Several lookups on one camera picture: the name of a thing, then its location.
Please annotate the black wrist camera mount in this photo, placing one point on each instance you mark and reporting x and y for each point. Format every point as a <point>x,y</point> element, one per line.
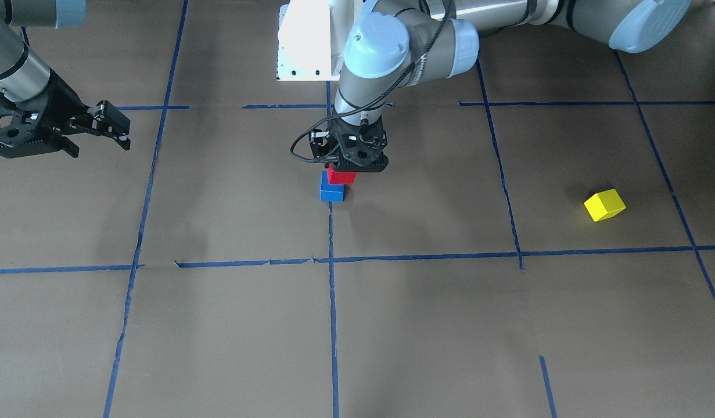
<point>22,130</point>

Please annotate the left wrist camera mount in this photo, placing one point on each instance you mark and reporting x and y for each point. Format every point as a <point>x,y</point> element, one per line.
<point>362,153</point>

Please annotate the white pedestal column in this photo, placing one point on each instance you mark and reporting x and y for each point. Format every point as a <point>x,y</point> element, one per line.
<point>311,39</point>

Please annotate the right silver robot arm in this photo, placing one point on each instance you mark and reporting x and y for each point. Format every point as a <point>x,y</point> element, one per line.
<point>23,74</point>

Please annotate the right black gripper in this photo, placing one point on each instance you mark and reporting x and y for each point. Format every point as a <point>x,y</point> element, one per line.
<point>63,104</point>

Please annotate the red wooden block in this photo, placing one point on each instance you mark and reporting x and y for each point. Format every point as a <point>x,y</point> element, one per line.
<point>335,177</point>

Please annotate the blue wooden block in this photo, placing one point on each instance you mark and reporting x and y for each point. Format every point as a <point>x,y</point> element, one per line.
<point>331,192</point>

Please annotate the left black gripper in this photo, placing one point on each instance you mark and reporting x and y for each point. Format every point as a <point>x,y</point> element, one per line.
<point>319,139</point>

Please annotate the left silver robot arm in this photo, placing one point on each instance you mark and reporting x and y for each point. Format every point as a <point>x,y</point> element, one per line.
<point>398,44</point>

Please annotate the yellow wooden block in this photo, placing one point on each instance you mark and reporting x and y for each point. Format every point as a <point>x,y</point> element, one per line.
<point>604,205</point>

